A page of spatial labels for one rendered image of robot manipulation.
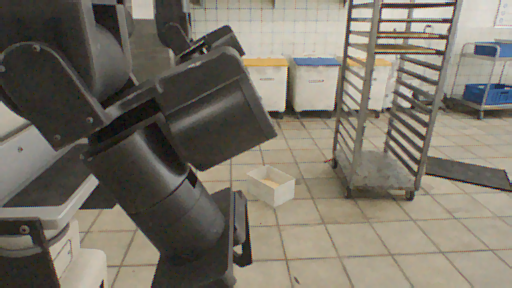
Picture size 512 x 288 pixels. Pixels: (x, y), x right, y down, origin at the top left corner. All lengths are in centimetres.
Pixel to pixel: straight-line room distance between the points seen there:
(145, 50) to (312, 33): 225
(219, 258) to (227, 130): 9
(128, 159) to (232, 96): 7
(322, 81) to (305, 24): 93
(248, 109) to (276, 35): 429
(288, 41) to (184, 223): 432
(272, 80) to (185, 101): 368
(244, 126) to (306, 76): 376
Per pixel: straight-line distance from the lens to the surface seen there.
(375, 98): 431
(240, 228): 27
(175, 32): 60
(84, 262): 72
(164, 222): 22
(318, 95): 403
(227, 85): 19
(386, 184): 240
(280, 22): 447
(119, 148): 20
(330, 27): 463
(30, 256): 45
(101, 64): 19
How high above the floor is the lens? 125
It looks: 22 degrees down
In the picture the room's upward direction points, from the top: straight up
